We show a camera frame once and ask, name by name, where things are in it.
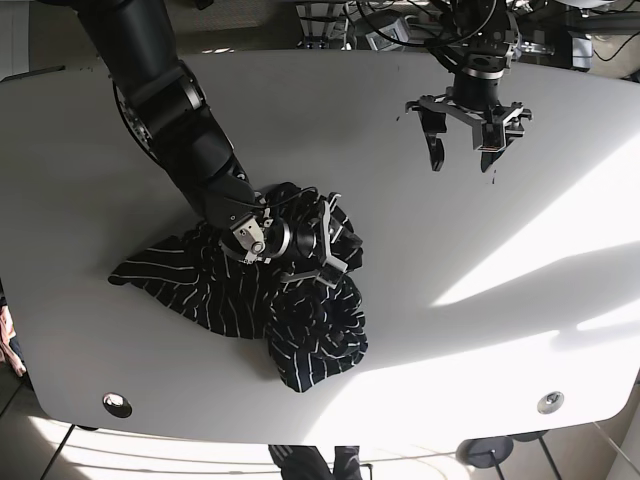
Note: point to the grey power adapter box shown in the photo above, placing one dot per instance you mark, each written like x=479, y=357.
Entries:
x=581, y=53

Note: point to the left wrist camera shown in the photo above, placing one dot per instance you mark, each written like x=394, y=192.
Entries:
x=492, y=137

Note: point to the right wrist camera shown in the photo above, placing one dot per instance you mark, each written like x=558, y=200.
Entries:
x=332, y=272

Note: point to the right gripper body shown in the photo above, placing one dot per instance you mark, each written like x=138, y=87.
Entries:
x=310, y=230

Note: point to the black white striped shirt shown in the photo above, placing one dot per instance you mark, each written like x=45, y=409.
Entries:
x=312, y=332

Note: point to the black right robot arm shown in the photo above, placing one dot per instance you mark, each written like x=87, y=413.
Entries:
x=166, y=111

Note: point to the left table grommet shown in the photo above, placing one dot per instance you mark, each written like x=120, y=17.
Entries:
x=117, y=405

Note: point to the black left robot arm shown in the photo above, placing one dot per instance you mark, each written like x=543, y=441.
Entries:
x=479, y=55

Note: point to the round black stand base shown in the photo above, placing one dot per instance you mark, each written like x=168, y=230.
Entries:
x=484, y=453

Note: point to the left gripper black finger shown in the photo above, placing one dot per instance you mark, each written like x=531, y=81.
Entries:
x=488, y=159
x=433, y=125

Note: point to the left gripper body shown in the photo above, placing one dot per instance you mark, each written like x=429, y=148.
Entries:
x=474, y=113

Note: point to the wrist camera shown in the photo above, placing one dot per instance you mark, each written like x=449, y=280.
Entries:
x=332, y=272
x=492, y=137

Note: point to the right table grommet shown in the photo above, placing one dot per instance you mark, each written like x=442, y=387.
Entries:
x=550, y=403

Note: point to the grey socket box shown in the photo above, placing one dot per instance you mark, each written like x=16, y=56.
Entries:
x=388, y=33

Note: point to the table grommet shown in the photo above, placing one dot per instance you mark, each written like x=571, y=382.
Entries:
x=117, y=405
x=550, y=403

